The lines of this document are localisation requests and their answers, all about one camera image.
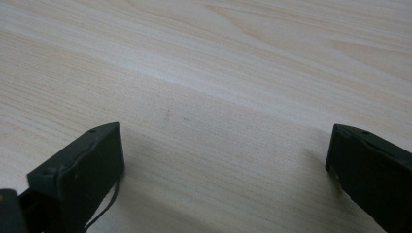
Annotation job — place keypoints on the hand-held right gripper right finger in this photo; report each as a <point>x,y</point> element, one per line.
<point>372,165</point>

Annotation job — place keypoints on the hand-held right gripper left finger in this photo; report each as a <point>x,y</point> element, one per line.
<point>84,161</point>

